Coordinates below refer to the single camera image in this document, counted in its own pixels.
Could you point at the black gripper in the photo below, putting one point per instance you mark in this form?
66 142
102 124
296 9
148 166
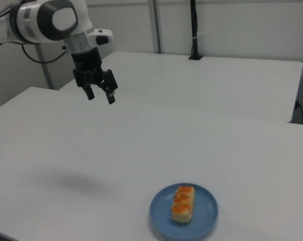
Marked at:
87 62

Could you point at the bread with orange topping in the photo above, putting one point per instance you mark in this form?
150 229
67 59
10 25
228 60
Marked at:
183 203

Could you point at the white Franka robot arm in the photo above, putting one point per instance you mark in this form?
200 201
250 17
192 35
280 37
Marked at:
33 20

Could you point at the black pole stand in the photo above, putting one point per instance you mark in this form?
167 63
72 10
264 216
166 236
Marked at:
194 30

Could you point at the blue round plate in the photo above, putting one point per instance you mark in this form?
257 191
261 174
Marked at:
204 213

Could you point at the grey metal frame post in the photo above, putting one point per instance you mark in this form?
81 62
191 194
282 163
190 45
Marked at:
44 67

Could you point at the grey metal partition post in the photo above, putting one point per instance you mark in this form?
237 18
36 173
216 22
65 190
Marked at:
156 25

